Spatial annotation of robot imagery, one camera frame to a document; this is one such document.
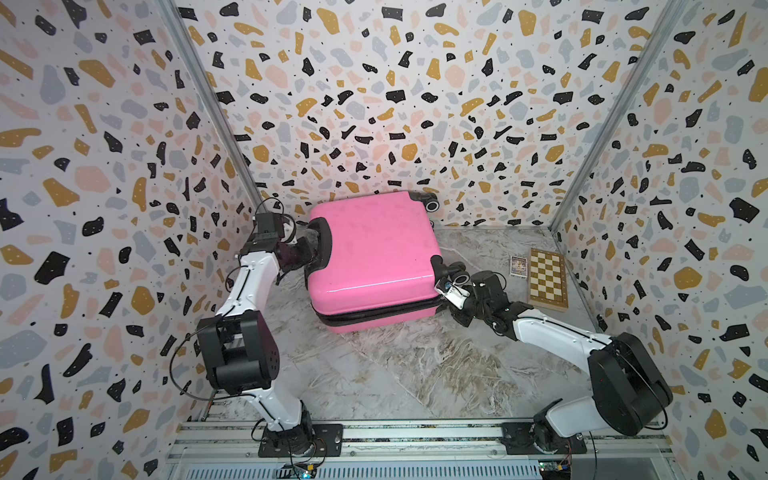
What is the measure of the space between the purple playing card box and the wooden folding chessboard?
2cm

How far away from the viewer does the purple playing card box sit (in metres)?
1.08

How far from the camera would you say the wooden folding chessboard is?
100cm
